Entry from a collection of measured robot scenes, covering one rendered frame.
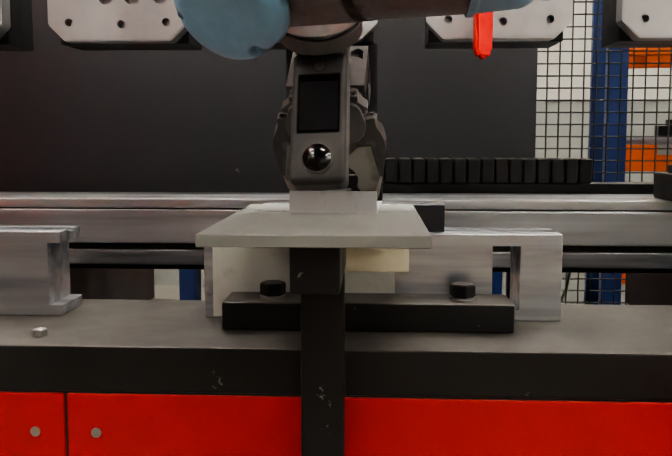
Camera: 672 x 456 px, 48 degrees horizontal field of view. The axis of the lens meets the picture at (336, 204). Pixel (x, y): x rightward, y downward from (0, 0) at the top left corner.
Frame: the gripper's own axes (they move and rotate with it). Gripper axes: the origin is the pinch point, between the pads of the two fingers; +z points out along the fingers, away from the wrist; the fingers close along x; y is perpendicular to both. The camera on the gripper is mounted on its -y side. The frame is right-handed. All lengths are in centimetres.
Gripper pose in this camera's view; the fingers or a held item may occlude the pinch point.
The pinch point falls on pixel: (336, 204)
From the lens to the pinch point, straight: 76.0
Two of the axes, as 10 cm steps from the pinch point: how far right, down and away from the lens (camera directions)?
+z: 0.8, 7.0, 7.1
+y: 0.9, -7.2, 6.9
